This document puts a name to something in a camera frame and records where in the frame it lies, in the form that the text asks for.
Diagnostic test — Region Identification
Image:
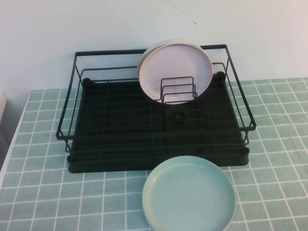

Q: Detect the cream round plate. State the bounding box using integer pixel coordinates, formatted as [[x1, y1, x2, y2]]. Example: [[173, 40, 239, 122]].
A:
[[137, 39, 205, 73]]

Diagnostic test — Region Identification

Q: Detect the black plastic drip tray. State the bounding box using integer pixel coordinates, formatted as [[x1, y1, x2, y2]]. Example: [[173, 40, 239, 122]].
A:
[[67, 71, 250, 174]]

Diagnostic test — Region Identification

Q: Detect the green checked tablecloth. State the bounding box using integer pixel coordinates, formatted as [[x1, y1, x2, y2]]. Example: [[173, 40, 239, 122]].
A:
[[0, 77, 308, 231]]

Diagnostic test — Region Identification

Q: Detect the black wire dish rack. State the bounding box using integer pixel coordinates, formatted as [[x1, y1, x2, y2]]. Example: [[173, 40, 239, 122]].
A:
[[55, 44, 256, 155]]

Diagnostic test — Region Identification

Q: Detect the pink round plate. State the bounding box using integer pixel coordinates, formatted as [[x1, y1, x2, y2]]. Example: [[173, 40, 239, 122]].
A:
[[139, 43, 214, 105]]

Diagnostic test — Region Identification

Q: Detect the green round plate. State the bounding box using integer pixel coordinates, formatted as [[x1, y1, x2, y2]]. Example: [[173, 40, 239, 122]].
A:
[[141, 156, 238, 231]]

